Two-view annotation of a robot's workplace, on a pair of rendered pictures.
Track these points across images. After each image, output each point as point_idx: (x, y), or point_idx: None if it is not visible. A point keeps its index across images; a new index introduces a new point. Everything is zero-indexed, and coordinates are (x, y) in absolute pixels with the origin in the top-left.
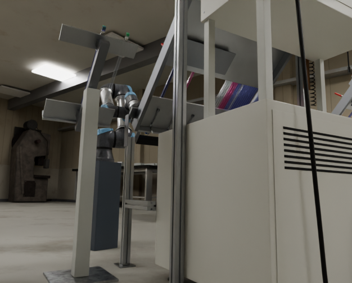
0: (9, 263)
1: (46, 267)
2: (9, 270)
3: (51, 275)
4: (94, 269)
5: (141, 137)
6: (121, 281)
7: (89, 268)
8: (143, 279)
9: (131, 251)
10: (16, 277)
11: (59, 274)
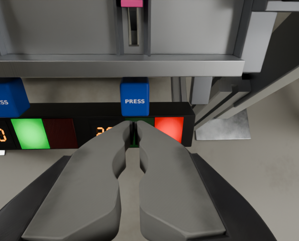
0: (286, 209)
1: (246, 167)
2: (281, 169)
3: (244, 122)
4: (204, 126)
5: (170, 106)
6: (188, 87)
7: (208, 135)
8: (169, 85)
9: (128, 226)
10: (272, 138)
11: (237, 123)
